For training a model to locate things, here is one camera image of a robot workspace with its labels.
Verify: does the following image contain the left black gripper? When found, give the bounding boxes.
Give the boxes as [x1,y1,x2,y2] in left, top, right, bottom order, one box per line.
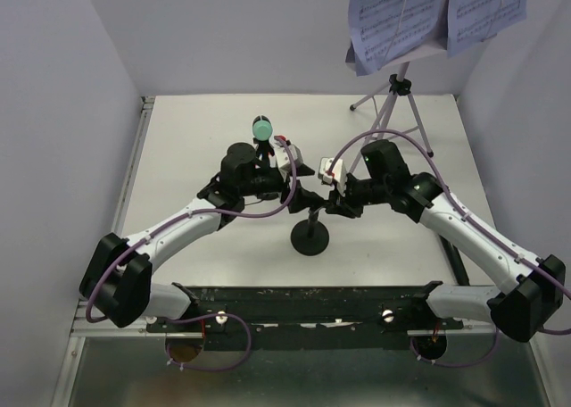
[241,165,322,214]

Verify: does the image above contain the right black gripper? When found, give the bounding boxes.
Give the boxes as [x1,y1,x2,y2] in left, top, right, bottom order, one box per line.
[326,173,389,220]

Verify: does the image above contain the black microphone stand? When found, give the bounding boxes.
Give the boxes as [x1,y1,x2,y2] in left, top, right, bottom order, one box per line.
[290,208,330,256]
[252,137,278,202]

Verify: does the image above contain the green toy microphone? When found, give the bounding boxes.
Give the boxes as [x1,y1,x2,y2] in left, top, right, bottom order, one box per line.
[252,115,273,142]

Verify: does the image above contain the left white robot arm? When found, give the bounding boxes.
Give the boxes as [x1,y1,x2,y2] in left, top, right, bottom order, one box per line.
[79,137,315,331]

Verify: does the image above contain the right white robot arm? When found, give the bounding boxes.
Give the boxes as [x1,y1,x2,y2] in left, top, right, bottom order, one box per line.
[319,139,566,343]

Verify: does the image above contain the silver tripod music stand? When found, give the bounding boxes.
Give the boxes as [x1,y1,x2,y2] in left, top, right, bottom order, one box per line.
[349,62,434,157]

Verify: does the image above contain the left sheet music page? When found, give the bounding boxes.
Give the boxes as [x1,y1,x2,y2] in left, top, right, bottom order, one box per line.
[347,0,447,77]

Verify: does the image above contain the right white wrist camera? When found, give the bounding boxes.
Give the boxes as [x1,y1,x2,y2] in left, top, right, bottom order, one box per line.
[318,157,347,196]

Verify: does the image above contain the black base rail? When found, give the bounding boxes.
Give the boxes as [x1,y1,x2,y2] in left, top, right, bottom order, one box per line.
[146,282,463,351]

